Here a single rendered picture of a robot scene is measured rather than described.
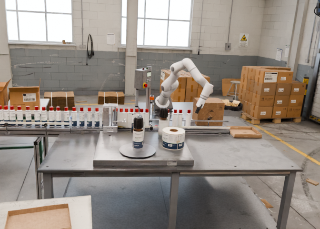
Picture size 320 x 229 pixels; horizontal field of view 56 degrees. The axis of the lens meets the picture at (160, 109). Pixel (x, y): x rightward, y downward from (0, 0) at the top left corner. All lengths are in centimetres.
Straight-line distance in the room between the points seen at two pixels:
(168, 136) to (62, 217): 112
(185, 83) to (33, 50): 406
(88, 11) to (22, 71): 229
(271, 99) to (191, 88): 168
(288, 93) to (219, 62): 294
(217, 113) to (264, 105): 330
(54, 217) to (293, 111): 597
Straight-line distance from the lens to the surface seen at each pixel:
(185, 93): 655
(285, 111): 702
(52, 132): 317
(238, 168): 255
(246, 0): 950
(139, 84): 302
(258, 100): 658
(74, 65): 838
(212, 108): 339
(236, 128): 349
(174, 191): 252
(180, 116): 311
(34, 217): 198
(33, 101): 417
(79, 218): 192
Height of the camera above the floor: 190
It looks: 15 degrees down
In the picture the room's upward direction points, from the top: 3 degrees clockwise
